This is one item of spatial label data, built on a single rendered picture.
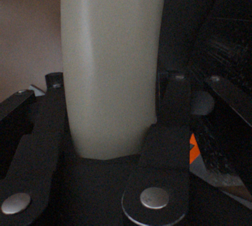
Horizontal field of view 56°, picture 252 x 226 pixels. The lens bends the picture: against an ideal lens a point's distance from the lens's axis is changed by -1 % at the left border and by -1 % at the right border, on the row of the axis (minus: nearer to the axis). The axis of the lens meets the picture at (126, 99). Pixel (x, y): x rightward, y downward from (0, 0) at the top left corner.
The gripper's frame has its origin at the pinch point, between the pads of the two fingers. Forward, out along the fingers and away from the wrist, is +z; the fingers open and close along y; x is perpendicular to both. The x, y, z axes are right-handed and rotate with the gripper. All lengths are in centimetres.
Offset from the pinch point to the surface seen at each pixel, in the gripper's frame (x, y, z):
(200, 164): -66, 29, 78
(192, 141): -51, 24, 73
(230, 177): -24.9, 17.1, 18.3
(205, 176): -73, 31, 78
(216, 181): -28.4, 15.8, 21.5
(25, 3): 10, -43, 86
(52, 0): 11, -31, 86
